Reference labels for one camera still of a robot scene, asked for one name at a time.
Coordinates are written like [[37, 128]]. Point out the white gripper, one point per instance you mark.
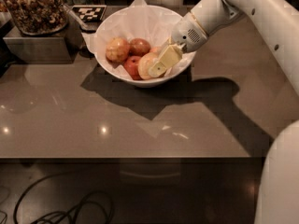
[[187, 34]]

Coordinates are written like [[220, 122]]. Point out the yellow-red apple with sticker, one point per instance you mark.
[[145, 63]]

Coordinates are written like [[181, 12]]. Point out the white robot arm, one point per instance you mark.
[[277, 22]]

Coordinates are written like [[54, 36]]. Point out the red-yellow apple right back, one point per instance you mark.
[[155, 50]]

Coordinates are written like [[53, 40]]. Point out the white paper bowl liner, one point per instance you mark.
[[137, 22]]

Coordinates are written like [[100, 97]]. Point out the red apple back centre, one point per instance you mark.
[[139, 47]]

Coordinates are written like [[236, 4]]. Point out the red apple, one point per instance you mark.
[[139, 47], [131, 67]]

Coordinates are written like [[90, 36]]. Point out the red apple front centre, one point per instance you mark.
[[131, 67]]

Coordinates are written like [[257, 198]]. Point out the white ceramic bowl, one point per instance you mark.
[[137, 82]]

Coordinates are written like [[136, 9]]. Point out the yellow-red apple left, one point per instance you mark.
[[117, 49]]

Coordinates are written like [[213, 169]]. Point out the black white marker card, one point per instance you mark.
[[90, 13]]

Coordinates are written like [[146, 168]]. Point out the grey metal box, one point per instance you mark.
[[58, 48]]

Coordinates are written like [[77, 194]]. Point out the glass jar of nuts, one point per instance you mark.
[[37, 17]]

